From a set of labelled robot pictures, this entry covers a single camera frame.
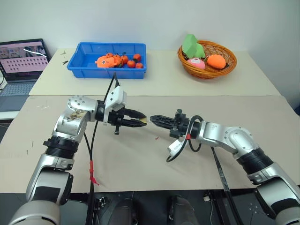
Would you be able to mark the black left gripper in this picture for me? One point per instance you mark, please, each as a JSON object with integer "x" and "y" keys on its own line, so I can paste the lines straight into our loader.
{"x": 116, "y": 118}

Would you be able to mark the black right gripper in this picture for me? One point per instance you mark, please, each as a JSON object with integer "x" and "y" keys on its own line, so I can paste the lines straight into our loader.
{"x": 180, "y": 125}

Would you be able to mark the brass padlock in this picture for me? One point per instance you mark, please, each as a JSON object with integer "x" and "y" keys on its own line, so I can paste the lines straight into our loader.
{"x": 144, "y": 121}

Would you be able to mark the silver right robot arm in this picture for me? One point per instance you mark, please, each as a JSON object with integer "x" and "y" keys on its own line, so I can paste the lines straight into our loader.
{"x": 234, "y": 138}

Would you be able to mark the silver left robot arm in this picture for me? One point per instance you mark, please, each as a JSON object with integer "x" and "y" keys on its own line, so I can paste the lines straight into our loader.
{"x": 70, "y": 124}

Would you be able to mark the small red toy tomato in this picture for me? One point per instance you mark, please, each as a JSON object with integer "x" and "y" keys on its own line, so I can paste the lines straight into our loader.
{"x": 109, "y": 55}
{"x": 131, "y": 64}
{"x": 124, "y": 59}
{"x": 139, "y": 65}
{"x": 137, "y": 57}

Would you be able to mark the pink round plush toy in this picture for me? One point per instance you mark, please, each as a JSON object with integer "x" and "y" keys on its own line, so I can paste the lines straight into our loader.
{"x": 196, "y": 63}

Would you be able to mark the brown wicker basket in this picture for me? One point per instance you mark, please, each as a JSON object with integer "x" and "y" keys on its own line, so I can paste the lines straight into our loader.
{"x": 211, "y": 72}

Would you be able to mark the blue plastic bin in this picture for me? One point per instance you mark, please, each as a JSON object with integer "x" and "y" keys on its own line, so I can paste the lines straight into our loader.
{"x": 82, "y": 65}

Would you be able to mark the orange plush fruit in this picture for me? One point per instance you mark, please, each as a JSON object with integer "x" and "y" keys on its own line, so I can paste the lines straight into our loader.
{"x": 216, "y": 61}

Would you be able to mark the dark green plush block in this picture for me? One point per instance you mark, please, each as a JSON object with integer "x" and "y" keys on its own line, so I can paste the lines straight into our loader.
{"x": 189, "y": 45}

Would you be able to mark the grey laptop computer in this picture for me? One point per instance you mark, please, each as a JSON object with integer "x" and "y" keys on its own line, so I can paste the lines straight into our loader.
{"x": 21, "y": 61}

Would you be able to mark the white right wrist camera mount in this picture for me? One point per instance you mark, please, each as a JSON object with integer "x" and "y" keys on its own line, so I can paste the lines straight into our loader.
{"x": 175, "y": 146}

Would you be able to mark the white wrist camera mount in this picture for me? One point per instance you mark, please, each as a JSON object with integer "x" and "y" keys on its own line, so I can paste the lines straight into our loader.
{"x": 175, "y": 146}
{"x": 117, "y": 96}

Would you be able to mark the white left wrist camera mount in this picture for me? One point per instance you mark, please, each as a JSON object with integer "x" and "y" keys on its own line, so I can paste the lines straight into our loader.
{"x": 117, "y": 96}

